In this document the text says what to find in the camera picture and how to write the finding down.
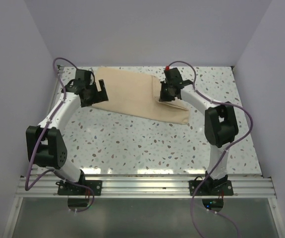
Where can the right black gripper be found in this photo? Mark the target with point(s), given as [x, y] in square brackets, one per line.
[162, 97]

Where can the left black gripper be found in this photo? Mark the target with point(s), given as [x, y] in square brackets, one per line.
[100, 96]

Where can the beige cloth wrap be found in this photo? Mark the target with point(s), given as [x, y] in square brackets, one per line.
[137, 94]

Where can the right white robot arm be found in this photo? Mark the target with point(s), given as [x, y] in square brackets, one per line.
[220, 124]

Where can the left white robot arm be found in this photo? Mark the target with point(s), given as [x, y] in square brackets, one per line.
[45, 145]

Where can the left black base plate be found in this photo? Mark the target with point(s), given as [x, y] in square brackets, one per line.
[90, 187]

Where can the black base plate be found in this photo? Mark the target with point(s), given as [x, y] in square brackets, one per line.
[224, 189]
[90, 187]

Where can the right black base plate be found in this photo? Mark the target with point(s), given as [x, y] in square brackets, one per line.
[224, 189]

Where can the aluminium mounting rail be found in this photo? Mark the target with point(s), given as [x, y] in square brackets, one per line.
[155, 186]

